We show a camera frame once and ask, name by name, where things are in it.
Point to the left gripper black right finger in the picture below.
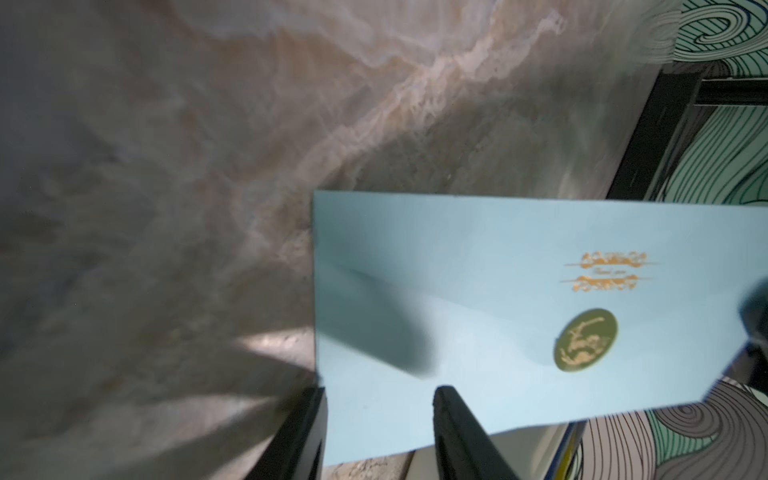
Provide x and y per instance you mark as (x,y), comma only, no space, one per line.
(463,450)

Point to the white plastic storage box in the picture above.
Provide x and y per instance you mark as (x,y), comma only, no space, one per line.
(541,452)

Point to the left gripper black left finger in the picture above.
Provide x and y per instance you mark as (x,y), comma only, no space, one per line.
(296,451)

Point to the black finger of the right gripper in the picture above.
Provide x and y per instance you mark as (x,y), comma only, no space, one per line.
(753,312)

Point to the light blue envelope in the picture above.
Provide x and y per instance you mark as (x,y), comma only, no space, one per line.
(536,311)

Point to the black white chessboard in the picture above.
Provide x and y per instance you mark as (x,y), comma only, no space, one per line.
(658,127)

